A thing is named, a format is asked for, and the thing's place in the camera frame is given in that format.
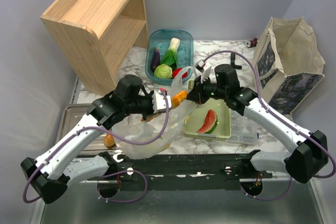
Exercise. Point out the teal transparent plastic bin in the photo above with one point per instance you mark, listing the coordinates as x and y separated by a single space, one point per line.
161 39

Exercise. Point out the black T-shaped pipe fitting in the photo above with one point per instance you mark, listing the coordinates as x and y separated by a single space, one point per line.
232 61

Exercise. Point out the red toy pepper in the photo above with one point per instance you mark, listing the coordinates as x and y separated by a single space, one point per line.
176 72

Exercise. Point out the metal baking tray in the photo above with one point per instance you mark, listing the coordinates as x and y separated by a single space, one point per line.
71 115

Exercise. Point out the clear plastic grocery bag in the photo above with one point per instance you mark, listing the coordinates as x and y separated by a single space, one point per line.
134 130

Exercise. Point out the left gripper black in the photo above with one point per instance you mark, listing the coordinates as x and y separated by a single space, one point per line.
150 97

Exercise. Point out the green toy cabbage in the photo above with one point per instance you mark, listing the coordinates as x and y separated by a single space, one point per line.
163 71

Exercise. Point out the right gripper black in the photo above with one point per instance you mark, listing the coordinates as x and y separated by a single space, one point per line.
197 95

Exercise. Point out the toy watermelon slice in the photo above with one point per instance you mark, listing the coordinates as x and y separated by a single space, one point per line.
210 123

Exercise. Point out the light green plastic basket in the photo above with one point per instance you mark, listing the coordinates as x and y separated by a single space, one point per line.
195 120

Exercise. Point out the purple toy eggplant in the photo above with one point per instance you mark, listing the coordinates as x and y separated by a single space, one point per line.
155 59

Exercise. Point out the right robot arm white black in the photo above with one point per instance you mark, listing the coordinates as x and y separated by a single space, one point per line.
305 151

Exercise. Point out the clear plastic compartment box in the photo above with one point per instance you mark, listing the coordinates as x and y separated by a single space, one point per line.
243 130

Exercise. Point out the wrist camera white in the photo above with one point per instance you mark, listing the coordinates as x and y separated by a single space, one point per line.
205 69
161 101

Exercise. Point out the canvas tote bag with print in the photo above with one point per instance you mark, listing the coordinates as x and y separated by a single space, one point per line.
288 63

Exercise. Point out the small red black connector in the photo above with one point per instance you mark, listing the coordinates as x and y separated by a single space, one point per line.
252 43

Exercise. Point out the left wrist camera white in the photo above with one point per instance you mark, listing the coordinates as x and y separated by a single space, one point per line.
161 101

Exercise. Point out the aluminium frame rail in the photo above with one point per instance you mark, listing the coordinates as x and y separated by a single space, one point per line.
98 180

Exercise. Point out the toy baguette bread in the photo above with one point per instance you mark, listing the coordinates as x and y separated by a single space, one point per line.
176 101

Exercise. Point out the toy bok choy green white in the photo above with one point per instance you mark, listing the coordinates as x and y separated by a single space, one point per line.
170 57

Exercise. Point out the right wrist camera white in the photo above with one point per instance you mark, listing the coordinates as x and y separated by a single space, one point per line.
205 69

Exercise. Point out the wooden shelf unit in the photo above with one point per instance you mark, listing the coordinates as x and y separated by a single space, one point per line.
96 36

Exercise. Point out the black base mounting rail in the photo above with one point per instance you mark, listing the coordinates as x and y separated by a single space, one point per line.
184 171

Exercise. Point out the orange glazed bread bun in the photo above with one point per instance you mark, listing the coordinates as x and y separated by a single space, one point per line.
109 141

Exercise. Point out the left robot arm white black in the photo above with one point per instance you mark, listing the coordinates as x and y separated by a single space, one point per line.
50 174

